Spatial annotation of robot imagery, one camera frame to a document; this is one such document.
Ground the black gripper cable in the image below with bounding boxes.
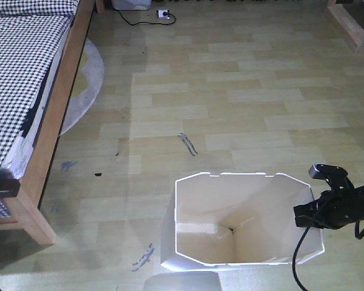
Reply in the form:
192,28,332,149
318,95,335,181
291,226,315,291

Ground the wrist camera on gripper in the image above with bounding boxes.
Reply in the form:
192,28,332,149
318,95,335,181
308,164,354,190

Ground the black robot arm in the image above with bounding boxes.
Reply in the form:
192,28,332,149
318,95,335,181
294,186,364,230

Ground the white plastic trash bin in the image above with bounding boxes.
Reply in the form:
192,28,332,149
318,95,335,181
160,172,325,272

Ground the wooden bed frame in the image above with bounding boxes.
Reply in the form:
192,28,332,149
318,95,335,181
0,1,104,245

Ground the black white checkered bedsheet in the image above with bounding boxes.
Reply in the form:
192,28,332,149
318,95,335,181
0,1,79,218

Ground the grey robot base top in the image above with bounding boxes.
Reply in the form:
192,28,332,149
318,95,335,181
143,271,222,291

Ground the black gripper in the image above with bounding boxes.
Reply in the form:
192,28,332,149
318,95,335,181
294,190,357,230

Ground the white storage box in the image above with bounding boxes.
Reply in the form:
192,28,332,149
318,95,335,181
111,0,152,11

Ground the wooden furniture leg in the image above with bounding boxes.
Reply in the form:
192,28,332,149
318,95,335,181
325,1,364,54

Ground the round grey rug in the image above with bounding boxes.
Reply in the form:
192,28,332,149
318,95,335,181
59,38,104,136

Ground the white power strip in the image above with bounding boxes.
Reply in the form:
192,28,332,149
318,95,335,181
156,9,172,19

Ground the black power strip cable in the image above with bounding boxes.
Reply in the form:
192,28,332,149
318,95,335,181
113,7,177,27

